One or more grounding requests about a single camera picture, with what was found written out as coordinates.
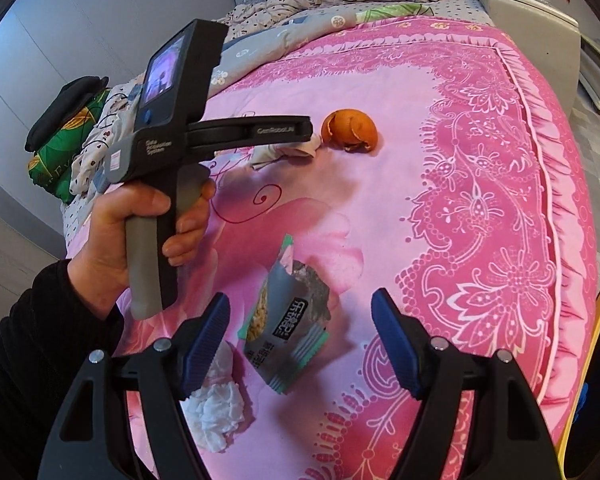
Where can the pink floral blanket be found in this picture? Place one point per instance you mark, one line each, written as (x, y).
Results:
(430, 110)

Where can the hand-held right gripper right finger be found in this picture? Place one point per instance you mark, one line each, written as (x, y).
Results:
(397, 345)

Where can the person's left forearm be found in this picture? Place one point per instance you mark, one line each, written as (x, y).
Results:
(20, 360)

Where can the grey floral quilt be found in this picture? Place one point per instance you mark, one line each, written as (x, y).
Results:
(330, 22)

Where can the orange peel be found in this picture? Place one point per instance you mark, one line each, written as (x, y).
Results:
(352, 127)

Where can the white nightstand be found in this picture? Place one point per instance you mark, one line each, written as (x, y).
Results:
(530, 20)

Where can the yellow-rimmed trash bin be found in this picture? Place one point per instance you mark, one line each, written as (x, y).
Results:
(597, 310)

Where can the blue plastic wrapper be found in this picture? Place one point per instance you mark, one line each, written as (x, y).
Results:
(585, 397)

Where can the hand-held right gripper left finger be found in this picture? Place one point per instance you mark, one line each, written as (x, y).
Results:
(207, 345)

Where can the person's left hand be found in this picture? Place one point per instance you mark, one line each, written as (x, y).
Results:
(105, 240)

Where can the pale pink tissue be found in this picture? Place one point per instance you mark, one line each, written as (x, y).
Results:
(280, 154)

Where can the black cloth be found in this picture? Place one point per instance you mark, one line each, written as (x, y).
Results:
(65, 105)

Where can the grey snack wrapper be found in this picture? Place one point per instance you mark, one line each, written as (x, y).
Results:
(280, 320)

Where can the white crumpled tissue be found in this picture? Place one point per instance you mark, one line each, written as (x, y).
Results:
(215, 410)

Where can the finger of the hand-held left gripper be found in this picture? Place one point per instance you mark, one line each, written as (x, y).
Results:
(280, 131)

